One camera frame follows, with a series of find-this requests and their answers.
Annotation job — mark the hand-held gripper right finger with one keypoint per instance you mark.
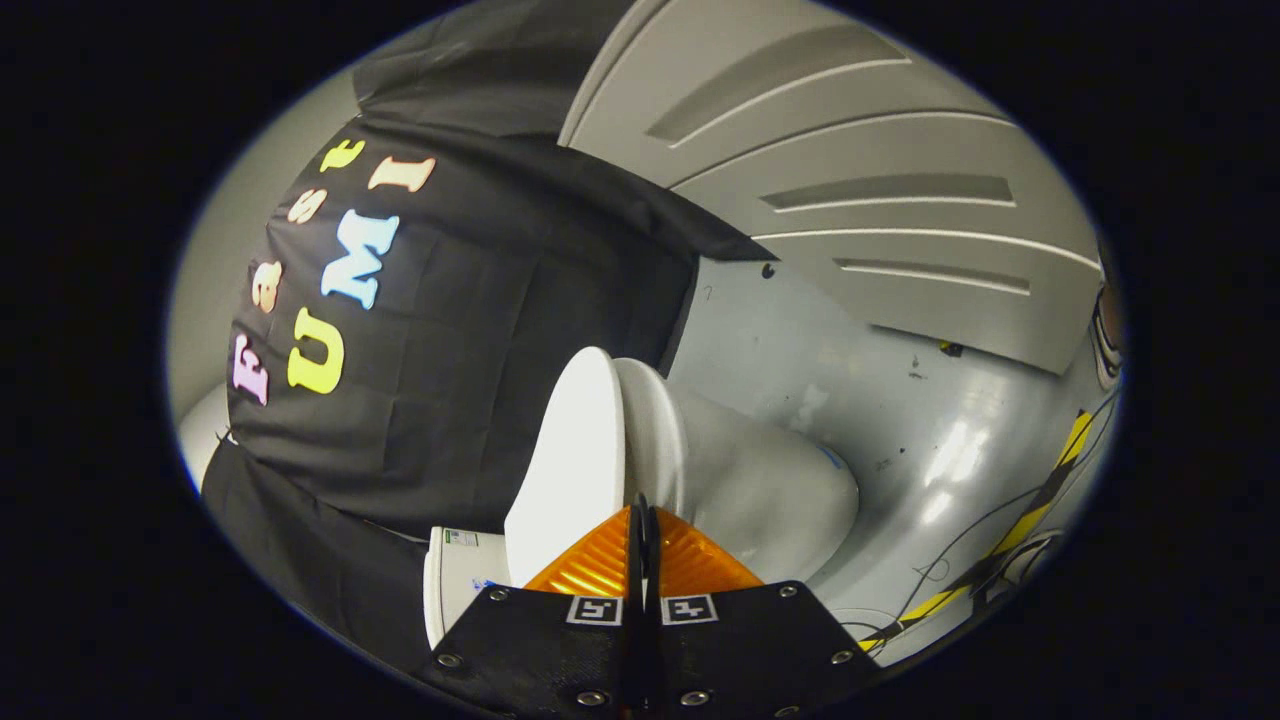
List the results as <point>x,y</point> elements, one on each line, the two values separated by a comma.
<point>750,650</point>

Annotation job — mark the light grey drawer cabinet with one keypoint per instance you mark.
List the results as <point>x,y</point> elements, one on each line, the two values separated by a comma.
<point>900,140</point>

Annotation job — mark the yellow black floor tape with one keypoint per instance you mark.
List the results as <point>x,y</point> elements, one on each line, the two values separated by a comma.
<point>1075,440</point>

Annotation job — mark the white toilet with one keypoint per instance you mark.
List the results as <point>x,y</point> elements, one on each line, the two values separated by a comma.
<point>765,490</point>

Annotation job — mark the black backdrop cloth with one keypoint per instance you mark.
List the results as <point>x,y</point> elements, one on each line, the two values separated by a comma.
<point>450,380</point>

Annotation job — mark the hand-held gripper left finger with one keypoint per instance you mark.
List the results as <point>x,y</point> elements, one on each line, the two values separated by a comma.
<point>540,650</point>

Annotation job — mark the dark round object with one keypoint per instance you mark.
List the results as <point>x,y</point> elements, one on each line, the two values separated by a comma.
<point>1108,330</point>

